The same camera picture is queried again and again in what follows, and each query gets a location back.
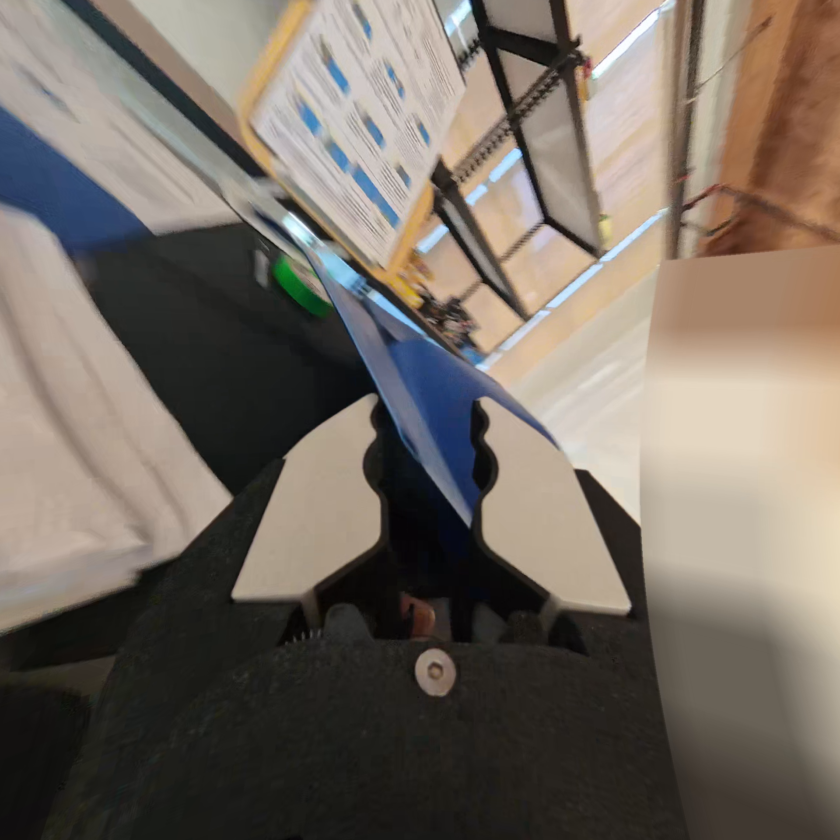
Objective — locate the yellow framed poster board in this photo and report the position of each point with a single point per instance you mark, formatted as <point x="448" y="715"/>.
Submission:
<point x="354" y="124"/>

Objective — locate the blue sheet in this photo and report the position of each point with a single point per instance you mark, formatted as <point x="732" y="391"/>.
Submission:
<point x="433" y="387"/>

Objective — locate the metal pole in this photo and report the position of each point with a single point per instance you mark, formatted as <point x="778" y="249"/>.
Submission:
<point x="684" y="131"/>

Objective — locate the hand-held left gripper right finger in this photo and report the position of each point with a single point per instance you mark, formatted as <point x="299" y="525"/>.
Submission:
<point x="551" y="531"/>

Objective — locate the white and blue banner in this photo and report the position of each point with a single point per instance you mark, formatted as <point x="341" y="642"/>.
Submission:
<point x="98" y="144"/>

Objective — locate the brown wooden panel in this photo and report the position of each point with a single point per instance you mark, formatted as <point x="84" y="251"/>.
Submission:
<point x="781" y="118"/>

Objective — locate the green tape roll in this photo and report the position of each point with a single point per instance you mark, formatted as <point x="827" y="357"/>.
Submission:
<point x="300" y="282"/>

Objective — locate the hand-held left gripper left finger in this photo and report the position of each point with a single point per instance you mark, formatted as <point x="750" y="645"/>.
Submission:
<point x="308" y="525"/>

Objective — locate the white cloth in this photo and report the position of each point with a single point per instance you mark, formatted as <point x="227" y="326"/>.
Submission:
<point x="72" y="426"/>

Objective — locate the black metal frame rack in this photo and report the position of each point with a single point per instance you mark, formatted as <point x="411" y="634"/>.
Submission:
<point x="558" y="151"/>

